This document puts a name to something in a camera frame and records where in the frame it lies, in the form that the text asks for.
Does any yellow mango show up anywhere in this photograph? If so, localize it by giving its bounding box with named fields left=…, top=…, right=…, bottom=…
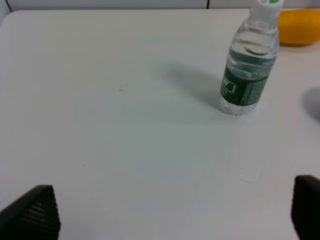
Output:
left=277, top=9, right=320, bottom=46

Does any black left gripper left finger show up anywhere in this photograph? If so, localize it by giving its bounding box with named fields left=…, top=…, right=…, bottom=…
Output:
left=0, top=185, right=61, bottom=240

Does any clear water bottle green label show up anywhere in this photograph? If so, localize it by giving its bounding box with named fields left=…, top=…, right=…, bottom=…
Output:
left=220, top=0, right=284, bottom=115

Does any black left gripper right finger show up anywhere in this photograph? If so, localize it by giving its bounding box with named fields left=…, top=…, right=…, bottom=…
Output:
left=291, top=175, right=320, bottom=240

